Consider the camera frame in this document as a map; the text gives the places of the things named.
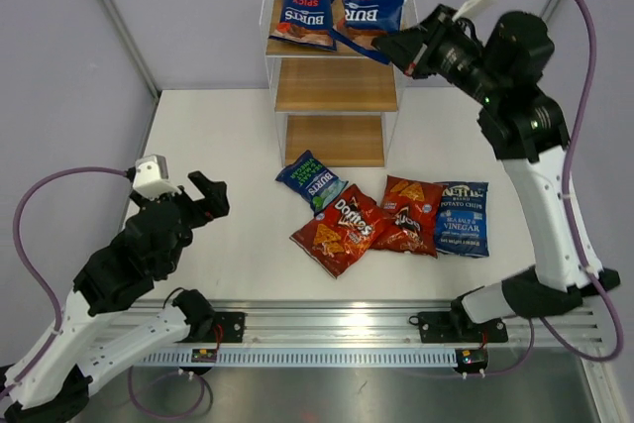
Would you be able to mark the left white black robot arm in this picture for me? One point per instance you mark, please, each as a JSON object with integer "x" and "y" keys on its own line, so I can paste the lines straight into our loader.
{"x": 55, "y": 380}

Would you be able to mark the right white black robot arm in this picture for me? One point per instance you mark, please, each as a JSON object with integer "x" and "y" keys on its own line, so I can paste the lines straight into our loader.
{"x": 528, "y": 134}

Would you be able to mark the white wire wooden shelf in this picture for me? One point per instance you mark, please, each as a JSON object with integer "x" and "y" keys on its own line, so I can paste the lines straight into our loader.
{"x": 340, "y": 105}

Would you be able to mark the Kettle sea salt vinegar bag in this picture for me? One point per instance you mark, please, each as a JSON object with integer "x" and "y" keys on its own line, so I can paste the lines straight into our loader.
{"x": 461, "y": 225}

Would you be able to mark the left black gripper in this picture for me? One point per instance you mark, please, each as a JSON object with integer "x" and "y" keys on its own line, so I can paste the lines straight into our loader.
{"x": 215, "y": 203}

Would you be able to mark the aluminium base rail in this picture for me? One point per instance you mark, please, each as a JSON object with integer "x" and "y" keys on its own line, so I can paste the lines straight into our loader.
{"x": 353, "y": 324}

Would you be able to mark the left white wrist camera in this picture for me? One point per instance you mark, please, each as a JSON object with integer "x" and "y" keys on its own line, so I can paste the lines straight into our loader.
{"x": 151, "y": 178}

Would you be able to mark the small red Doritos bag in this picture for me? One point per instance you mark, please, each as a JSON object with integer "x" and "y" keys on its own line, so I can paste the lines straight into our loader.
{"x": 413, "y": 208}

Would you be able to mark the large red Doritos bag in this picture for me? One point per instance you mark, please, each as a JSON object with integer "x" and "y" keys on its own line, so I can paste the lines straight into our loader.
{"x": 342, "y": 233}

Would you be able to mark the Burts sea salt vinegar bag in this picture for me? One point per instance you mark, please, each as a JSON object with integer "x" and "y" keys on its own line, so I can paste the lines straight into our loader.
{"x": 309, "y": 177}

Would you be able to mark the white slotted cable duct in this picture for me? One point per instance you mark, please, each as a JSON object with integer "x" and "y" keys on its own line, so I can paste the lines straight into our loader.
{"x": 302, "y": 358}

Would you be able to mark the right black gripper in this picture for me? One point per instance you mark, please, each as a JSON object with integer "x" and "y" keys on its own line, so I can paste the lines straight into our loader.
{"x": 423, "y": 44}

